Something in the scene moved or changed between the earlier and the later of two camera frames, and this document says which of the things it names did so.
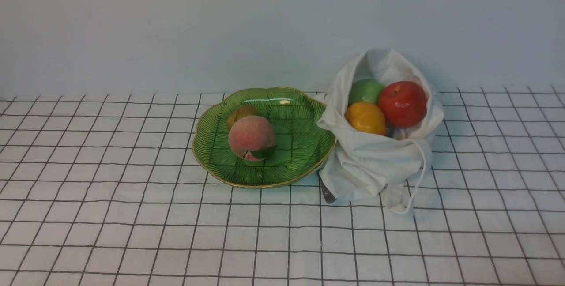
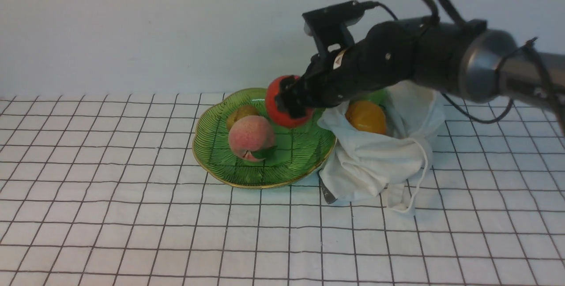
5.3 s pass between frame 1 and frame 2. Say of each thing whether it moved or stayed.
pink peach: stayed
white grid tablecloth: stayed
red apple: moved
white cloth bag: stayed
